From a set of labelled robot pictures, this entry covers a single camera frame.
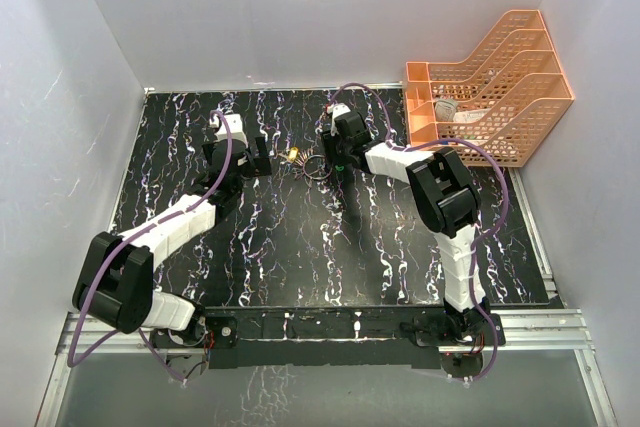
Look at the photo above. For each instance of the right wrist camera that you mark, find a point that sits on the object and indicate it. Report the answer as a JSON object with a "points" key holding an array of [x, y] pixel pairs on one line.
{"points": [[337, 109]]}

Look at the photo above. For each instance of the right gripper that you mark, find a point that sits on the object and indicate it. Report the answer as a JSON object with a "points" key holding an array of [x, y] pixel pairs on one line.
{"points": [[330, 138]]}

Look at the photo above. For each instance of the metal keyring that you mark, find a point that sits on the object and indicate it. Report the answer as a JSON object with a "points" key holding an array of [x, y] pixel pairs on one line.
{"points": [[315, 168]]}

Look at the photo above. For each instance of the black base frame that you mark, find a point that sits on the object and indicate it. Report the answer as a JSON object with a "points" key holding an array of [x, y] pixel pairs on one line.
{"points": [[423, 337]]}

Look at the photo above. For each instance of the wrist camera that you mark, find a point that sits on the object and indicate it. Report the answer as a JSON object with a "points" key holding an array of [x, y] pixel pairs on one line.
{"points": [[337, 109], [231, 127]]}

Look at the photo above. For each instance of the orange file organizer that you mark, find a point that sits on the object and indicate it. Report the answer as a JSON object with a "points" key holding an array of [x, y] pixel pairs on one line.
{"points": [[514, 72]]}

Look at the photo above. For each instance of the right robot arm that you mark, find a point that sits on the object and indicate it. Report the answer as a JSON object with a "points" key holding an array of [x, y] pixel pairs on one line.
{"points": [[447, 203]]}

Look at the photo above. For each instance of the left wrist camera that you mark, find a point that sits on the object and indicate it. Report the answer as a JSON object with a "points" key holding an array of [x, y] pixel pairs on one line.
{"points": [[231, 127]]}

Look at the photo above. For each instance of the key with yellow tag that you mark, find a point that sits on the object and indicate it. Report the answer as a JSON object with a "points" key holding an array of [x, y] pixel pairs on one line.
{"points": [[292, 155]]}

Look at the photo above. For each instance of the aluminium rail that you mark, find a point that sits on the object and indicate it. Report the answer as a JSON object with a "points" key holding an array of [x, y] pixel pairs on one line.
{"points": [[524, 330]]}

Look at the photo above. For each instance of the papers in organizer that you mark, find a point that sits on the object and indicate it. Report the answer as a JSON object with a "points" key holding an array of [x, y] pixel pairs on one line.
{"points": [[449, 110]]}

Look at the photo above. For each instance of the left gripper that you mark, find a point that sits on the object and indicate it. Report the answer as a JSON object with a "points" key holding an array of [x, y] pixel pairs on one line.
{"points": [[258, 167]]}

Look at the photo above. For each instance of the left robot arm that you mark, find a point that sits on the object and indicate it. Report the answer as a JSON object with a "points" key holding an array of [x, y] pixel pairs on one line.
{"points": [[116, 282]]}

